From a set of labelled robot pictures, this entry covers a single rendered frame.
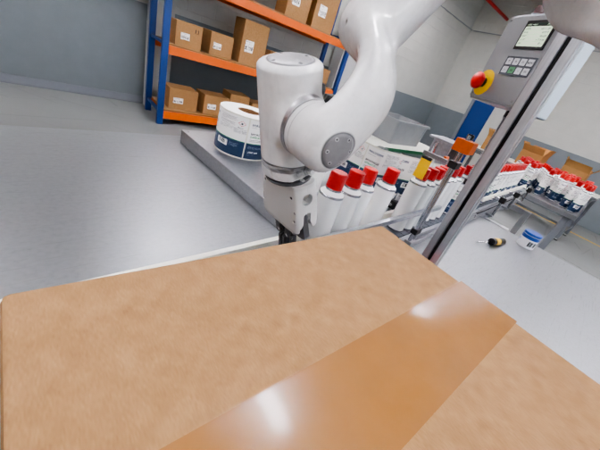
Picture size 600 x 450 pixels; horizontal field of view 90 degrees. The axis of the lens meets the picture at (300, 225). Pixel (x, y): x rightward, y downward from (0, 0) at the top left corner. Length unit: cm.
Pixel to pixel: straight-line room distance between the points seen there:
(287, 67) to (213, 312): 30
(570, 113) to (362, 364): 852
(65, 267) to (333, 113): 51
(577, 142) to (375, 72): 822
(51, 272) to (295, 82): 49
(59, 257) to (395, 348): 59
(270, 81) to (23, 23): 456
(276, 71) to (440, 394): 34
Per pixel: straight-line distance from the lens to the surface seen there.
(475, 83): 93
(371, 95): 37
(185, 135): 125
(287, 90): 39
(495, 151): 86
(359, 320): 20
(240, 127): 108
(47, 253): 69
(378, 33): 41
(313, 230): 61
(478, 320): 28
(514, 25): 98
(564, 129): 861
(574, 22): 61
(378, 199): 77
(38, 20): 488
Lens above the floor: 125
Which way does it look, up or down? 28 degrees down
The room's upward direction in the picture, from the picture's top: 20 degrees clockwise
